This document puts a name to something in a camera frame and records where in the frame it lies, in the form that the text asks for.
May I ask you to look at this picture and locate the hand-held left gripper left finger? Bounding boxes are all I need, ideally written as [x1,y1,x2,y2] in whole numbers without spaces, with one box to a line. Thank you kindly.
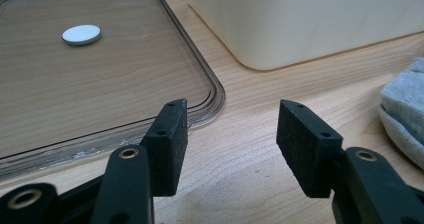
[139,98,190,198]

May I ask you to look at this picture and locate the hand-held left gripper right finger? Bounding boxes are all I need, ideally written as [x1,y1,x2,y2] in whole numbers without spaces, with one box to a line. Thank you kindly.
[275,99,344,199]

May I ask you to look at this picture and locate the grey sock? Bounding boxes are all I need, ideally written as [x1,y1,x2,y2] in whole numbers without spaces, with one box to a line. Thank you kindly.
[378,57,424,170]

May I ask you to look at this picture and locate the cream divided storage box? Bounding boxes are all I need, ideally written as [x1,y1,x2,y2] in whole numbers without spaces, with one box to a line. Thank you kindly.
[186,0,424,72]

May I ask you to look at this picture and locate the clear plastic box lid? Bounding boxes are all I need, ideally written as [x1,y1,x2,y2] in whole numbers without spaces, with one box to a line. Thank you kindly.
[0,0,227,182]

